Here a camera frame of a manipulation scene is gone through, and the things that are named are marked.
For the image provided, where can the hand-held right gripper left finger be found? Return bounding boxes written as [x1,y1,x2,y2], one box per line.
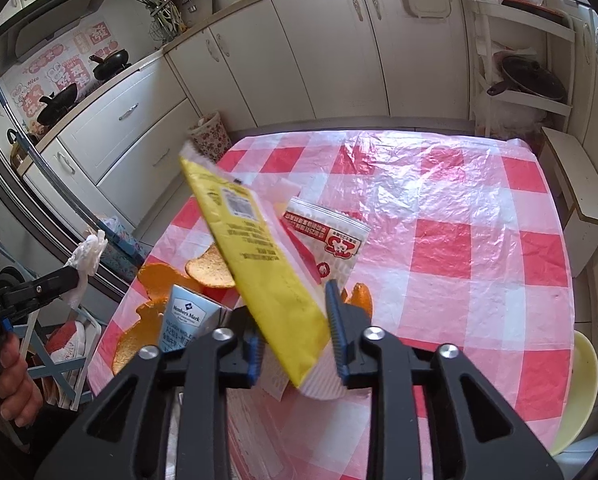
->
[33,306,268,480]

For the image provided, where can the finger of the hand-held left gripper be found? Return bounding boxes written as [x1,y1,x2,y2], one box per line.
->
[1,284,77,319]
[14,265,80,295]

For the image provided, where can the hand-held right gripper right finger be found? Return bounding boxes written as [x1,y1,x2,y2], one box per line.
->
[325,280,564,480]

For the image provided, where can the white tissue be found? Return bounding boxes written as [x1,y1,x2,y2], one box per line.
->
[68,229,108,307]

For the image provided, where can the yellow snack packet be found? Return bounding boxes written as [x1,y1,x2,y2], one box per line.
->
[179,141,332,391]

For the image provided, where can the person's left hand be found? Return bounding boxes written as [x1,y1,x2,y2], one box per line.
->
[0,334,44,427]

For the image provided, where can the orange peel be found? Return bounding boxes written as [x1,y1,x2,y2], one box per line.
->
[138,262,204,304]
[343,282,373,321]
[185,244,238,289]
[111,300,172,377]

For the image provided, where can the red white cloth bag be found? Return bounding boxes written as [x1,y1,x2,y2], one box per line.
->
[44,320,88,362]

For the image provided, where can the blue floral box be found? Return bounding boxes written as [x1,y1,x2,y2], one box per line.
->
[96,217,152,282]

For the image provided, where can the blue cross folding rack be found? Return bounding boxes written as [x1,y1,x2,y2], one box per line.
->
[9,310,96,412]

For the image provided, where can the small grey drink carton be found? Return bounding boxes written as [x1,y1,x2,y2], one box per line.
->
[159,284,234,357]

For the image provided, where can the white paper bag red print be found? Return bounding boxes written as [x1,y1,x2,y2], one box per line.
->
[249,177,372,402]

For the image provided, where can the red white checkered tablecloth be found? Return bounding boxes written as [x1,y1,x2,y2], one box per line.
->
[86,130,578,480]

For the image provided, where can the black wok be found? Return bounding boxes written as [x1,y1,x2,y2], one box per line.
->
[36,82,80,126]
[91,49,132,82]

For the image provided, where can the pale yellow chair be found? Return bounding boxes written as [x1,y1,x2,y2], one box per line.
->
[551,332,598,457]

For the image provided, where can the white kitchen cabinets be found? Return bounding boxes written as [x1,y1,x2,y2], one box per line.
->
[23,0,474,228]

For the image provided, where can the utensil holder with utensils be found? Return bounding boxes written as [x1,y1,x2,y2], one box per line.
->
[136,0,186,44]

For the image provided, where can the white step stool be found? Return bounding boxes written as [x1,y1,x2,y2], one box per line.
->
[541,127,598,264]

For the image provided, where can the white shelf rack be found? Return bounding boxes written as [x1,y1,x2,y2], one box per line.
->
[466,0,578,139]

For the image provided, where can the black pan with lid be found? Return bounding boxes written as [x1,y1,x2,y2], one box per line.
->
[486,55,568,102]

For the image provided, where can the pink wall stickers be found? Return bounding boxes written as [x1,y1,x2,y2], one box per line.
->
[9,20,110,117]

